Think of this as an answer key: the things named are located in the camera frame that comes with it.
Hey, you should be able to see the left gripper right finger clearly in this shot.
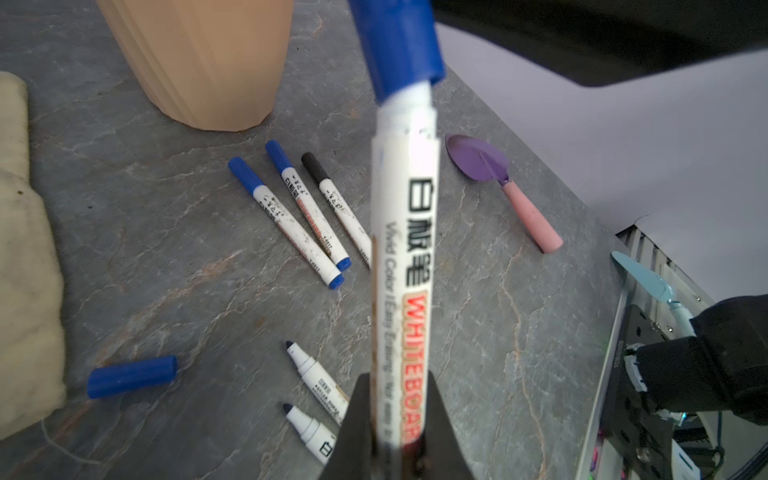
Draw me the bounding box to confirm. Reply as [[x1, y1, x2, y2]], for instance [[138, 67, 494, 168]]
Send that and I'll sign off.
[[419, 372, 474, 480]]

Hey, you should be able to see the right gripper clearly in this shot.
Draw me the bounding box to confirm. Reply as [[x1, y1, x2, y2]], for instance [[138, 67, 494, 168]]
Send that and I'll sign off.
[[432, 0, 767, 87]]

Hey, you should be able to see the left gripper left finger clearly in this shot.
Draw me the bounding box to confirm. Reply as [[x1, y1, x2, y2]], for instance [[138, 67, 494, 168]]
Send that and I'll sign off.
[[320, 373, 373, 480]]

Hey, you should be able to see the white marker pen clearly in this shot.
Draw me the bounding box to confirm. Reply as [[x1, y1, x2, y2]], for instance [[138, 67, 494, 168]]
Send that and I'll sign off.
[[228, 157, 344, 290], [285, 340, 349, 426], [301, 152, 372, 268], [282, 403, 336, 465], [265, 140, 351, 272], [370, 81, 441, 479]]

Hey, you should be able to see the blue pen cap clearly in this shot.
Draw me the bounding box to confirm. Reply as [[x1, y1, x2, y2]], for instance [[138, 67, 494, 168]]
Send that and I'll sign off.
[[86, 356, 178, 399], [349, 0, 445, 104]]

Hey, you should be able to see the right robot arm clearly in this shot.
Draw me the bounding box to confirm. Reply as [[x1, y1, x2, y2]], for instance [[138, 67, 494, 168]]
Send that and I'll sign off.
[[433, 1, 767, 424]]

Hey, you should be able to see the purple object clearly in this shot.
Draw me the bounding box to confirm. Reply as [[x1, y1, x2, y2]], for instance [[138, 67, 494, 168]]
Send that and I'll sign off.
[[445, 134, 510, 186]]

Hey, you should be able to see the pink eraser stick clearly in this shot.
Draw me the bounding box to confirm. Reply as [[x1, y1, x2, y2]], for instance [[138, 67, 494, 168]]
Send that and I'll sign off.
[[501, 181, 564, 253]]

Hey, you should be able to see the light blue garden trowel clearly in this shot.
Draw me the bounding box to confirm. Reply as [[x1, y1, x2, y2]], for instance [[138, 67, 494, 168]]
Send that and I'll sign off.
[[611, 251, 696, 337]]

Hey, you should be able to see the cream fabric glove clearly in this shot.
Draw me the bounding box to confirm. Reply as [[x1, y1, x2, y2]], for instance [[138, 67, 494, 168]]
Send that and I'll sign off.
[[1, 72, 66, 438]]

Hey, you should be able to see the tan pot green plant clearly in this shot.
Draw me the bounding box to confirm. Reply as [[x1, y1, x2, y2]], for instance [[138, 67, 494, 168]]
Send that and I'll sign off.
[[98, 0, 294, 132]]

